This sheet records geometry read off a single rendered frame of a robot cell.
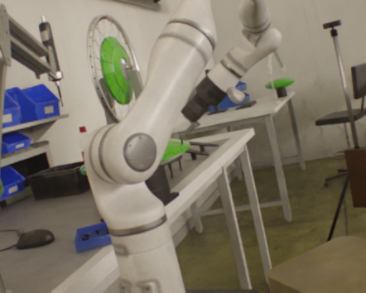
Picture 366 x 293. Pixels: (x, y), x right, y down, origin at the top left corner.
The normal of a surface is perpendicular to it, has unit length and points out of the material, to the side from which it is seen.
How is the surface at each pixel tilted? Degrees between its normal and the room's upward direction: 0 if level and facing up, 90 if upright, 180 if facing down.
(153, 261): 90
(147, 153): 93
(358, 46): 90
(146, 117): 76
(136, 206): 19
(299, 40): 90
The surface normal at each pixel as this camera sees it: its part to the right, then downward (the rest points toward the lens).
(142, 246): 0.14, 0.06
